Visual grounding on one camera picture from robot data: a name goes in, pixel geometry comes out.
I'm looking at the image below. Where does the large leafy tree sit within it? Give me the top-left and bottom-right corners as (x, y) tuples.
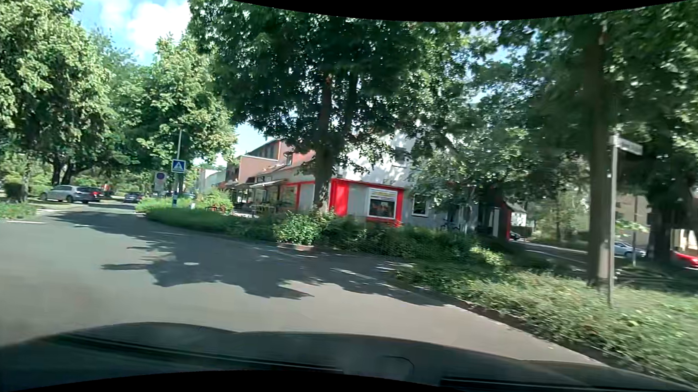
(173, 0), (495, 227)

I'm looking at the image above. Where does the street name sign on pole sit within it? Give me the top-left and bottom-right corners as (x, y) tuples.
(596, 133), (645, 309)

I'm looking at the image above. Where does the silver car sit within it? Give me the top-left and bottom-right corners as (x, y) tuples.
(39, 182), (96, 206)

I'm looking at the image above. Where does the white car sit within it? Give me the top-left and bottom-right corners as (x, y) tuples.
(613, 241), (648, 260)

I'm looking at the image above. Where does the car's own bonnet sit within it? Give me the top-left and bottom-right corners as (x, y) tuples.
(0, 307), (698, 392)

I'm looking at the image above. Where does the row of trees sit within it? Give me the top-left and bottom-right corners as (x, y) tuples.
(0, 0), (154, 208)

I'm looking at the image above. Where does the red-brown brick building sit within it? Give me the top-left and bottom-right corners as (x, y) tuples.
(221, 134), (317, 209)

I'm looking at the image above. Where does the blue pedestrian crossing sign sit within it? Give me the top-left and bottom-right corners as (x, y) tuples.
(168, 127), (190, 207)

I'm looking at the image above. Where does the green leafy tree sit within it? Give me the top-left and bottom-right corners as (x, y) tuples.
(119, 30), (247, 200)

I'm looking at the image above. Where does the tall tree with straight trunk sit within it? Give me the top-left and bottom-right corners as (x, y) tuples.
(480, 0), (698, 296)

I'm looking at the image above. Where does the red car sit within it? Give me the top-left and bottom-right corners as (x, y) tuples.
(669, 249), (698, 269)

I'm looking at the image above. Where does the grey asphalt road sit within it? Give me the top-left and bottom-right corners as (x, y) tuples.
(0, 190), (608, 392)

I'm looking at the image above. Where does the white building with red trim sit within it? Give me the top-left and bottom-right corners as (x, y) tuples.
(247, 120), (535, 242)

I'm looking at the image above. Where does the planted verge with low shrubs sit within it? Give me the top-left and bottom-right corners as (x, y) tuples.
(125, 195), (698, 392)

